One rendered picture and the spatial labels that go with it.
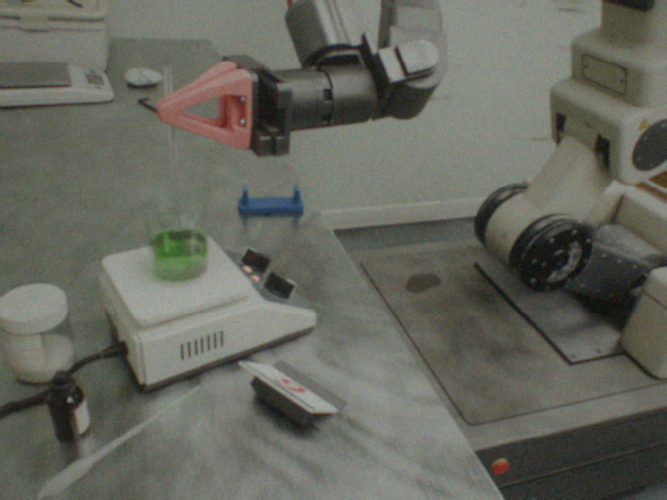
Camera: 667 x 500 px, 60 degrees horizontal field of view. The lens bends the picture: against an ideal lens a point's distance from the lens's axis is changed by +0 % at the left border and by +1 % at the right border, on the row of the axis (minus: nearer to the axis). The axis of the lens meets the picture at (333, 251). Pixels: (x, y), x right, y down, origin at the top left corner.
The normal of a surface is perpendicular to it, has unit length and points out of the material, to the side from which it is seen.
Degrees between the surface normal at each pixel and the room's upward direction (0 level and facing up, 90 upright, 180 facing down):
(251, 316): 90
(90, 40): 93
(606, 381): 0
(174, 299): 0
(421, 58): 44
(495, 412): 0
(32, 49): 93
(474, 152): 90
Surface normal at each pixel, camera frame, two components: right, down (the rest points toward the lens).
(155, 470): 0.09, -0.84
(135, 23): 0.32, 0.53
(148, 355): 0.55, 0.48
